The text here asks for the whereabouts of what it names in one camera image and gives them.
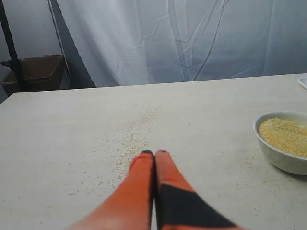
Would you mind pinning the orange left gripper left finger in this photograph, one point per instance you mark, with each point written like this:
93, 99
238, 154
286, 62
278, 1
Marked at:
130, 206

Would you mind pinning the tan granular powder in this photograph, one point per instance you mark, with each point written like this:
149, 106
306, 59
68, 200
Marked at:
286, 136

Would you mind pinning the white ceramic bowl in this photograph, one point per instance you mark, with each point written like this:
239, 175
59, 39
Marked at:
280, 159

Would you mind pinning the white rectangular tray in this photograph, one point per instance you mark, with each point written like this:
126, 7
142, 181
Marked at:
303, 82

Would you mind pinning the black stand pole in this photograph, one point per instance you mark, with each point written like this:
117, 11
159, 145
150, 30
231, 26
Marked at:
12, 45

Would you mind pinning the brown cardboard box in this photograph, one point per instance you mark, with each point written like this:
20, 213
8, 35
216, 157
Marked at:
34, 74

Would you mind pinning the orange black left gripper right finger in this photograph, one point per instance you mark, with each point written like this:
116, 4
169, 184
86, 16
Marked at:
178, 205

